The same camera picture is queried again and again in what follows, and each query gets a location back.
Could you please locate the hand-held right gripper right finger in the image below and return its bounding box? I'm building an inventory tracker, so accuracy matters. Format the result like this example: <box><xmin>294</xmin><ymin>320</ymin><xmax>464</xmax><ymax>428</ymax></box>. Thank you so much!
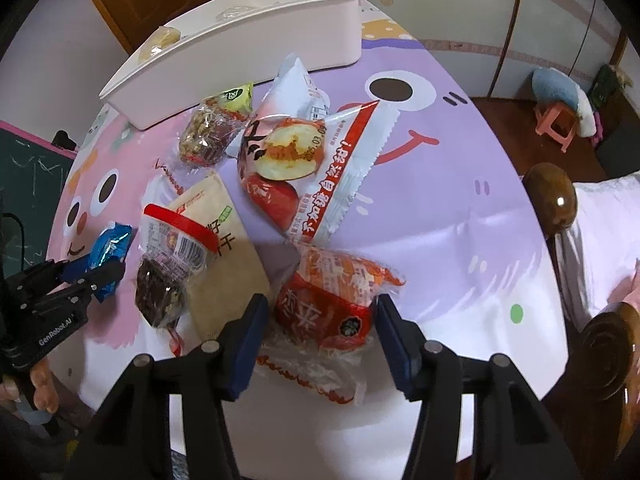
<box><xmin>375</xmin><ymin>294</ymin><xmax>581</xmax><ymax>480</ymax></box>

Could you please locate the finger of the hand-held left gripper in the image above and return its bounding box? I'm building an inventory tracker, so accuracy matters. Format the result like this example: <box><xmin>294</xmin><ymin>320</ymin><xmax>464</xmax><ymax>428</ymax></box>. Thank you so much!
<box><xmin>20</xmin><ymin>262</ymin><xmax>127</xmax><ymax>316</ymax></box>
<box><xmin>5</xmin><ymin>259</ymin><xmax>93</xmax><ymax>301</ymax></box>

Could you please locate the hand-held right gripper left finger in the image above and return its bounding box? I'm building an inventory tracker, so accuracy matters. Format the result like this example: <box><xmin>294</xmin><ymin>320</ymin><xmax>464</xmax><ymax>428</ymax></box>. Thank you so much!
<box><xmin>62</xmin><ymin>292</ymin><xmax>271</xmax><ymax>480</ymax></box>

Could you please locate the blue candy packet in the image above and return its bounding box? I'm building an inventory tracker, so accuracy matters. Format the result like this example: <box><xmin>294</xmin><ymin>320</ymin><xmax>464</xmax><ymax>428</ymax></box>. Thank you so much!
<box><xmin>82</xmin><ymin>222</ymin><xmax>133</xmax><ymax>303</ymax></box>

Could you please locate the dark date packet red label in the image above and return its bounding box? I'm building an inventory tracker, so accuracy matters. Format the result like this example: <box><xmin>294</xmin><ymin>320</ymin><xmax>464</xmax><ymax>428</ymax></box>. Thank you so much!
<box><xmin>135</xmin><ymin>203</ymin><xmax>221</xmax><ymax>356</ymax></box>

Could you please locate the red orange snack packet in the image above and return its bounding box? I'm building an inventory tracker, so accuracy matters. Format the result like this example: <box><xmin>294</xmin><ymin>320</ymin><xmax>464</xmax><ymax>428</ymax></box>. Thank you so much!
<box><xmin>257</xmin><ymin>242</ymin><xmax>406</xmax><ymax>406</ymax></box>

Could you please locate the beige biscuit packet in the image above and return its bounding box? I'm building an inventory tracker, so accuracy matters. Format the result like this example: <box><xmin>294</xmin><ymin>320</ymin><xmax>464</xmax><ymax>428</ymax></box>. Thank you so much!
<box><xmin>147</xmin><ymin>172</ymin><xmax>273</xmax><ymax>343</ymax></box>

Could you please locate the walnut date packet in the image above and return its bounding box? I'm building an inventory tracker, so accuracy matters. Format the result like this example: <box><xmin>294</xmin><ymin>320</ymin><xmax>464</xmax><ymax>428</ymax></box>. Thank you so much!
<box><xmin>177</xmin><ymin>97</ymin><xmax>251</xmax><ymax>167</ymax></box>

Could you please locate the apple print snack packet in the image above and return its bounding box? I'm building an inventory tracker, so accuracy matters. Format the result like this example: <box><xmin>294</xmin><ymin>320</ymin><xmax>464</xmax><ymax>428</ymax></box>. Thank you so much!
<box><xmin>237</xmin><ymin>100</ymin><xmax>401</xmax><ymax>246</ymax></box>

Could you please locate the green snack packet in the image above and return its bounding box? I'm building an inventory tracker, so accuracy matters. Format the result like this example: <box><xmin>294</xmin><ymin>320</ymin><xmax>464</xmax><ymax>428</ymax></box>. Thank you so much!
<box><xmin>212</xmin><ymin>83</ymin><xmax>254</xmax><ymax>121</ymax></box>

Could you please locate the clear yellow puff packet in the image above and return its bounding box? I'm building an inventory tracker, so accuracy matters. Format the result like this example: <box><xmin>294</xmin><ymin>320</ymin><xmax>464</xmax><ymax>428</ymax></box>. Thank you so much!
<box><xmin>137</xmin><ymin>27</ymin><xmax>182</xmax><ymax>61</ymax></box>

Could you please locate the white snack packet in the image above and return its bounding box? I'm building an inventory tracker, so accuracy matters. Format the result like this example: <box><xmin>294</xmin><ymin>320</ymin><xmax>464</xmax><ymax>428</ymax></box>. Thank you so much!
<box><xmin>270</xmin><ymin>52</ymin><xmax>332</xmax><ymax>118</ymax></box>

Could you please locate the white plastic bin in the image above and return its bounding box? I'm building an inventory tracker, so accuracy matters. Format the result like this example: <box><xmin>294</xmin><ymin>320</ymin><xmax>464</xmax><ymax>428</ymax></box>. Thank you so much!
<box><xmin>98</xmin><ymin>0</ymin><xmax>365</xmax><ymax>131</ymax></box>

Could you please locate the person's left hand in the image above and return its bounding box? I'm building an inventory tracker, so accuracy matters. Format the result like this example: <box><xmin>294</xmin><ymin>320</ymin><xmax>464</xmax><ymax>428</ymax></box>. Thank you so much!
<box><xmin>0</xmin><ymin>360</ymin><xmax>57</xmax><ymax>411</ymax></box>

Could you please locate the pink framed chalkboard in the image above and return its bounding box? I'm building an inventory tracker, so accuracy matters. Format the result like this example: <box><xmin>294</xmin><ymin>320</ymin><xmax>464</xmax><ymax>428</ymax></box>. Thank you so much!
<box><xmin>0</xmin><ymin>120</ymin><xmax>76</xmax><ymax>271</ymax></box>

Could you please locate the black chalkboard knob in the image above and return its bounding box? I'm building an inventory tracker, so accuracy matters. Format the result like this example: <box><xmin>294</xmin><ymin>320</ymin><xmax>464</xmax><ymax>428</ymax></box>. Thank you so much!
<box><xmin>51</xmin><ymin>130</ymin><xmax>78</xmax><ymax>153</ymax></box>

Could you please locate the cartoon monster tablecloth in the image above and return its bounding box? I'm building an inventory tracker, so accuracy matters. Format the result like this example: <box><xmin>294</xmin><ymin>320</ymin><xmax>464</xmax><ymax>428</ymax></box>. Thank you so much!
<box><xmin>45</xmin><ymin>0</ymin><xmax>568</xmax><ymax>466</ymax></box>

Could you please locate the wooden bed footboard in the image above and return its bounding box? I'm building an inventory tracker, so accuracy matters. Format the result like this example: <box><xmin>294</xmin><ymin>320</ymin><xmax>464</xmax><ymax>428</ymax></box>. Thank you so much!
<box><xmin>542</xmin><ymin>302</ymin><xmax>640</xmax><ymax>461</ymax></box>

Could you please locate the wooden bedpost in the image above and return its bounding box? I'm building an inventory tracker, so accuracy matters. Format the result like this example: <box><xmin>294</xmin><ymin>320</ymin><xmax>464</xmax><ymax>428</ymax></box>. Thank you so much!
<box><xmin>520</xmin><ymin>162</ymin><xmax>578</xmax><ymax>241</ymax></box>

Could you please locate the white pillow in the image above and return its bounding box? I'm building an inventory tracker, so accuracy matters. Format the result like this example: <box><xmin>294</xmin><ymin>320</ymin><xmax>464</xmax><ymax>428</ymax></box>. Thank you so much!
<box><xmin>555</xmin><ymin>172</ymin><xmax>640</xmax><ymax>331</ymax></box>

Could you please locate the pink plastic stool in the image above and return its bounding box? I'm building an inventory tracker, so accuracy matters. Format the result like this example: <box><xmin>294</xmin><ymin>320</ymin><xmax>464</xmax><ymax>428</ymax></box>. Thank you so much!
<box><xmin>534</xmin><ymin>102</ymin><xmax>583</xmax><ymax>153</ymax></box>

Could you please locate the blue plush cushion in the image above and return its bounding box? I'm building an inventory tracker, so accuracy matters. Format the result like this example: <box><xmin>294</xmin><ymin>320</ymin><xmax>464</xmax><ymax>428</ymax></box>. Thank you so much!
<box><xmin>531</xmin><ymin>67</ymin><xmax>596</xmax><ymax>136</ymax></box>

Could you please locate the floral sliding wardrobe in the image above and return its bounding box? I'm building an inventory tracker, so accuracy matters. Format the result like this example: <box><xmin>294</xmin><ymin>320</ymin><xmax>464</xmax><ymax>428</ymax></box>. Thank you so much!
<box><xmin>360</xmin><ymin>0</ymin><xmax>640</xmax><ymax>111</ymax></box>

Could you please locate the black cable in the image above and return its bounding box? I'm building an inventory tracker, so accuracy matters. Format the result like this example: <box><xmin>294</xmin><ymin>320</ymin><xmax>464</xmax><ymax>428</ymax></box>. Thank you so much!
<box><xmin>0</xmin><ymin>212</ymin><xmax>26</xmax><ymax>281</ymax></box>

